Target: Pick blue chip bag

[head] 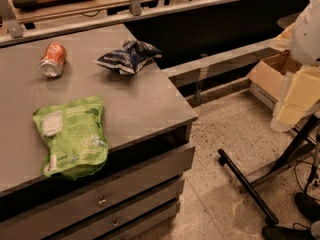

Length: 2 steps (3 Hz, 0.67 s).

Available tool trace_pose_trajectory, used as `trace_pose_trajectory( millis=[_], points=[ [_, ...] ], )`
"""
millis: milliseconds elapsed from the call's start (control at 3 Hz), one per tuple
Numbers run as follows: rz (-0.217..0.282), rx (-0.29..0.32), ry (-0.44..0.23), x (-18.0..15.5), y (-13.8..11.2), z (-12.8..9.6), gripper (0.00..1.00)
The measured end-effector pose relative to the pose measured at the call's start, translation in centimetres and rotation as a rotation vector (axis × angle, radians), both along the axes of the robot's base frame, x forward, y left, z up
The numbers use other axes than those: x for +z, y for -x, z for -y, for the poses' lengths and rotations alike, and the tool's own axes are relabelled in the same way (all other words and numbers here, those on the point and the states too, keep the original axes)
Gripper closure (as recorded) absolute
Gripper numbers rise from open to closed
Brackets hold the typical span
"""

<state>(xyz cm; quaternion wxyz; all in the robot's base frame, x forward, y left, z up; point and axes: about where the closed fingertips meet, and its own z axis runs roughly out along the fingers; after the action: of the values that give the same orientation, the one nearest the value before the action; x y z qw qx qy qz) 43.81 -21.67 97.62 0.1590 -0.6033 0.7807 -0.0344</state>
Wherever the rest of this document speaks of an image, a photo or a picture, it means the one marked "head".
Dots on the yellow foam pads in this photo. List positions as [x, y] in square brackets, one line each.
[299, 96]

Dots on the cardboard box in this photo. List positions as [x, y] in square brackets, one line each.
[266, 77]

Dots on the green snack bag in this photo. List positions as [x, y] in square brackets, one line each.
[74, 134]

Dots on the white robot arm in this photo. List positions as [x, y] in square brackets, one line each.
[305, 39]

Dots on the blue chip bag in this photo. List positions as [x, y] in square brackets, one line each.
[130, 58]

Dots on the orange soda can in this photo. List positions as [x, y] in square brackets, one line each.
[53, 60]

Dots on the grey drawer cabinet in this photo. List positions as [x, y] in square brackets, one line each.
[147, 124]

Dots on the wooden shelf unit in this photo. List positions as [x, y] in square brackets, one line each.
[47, 22]

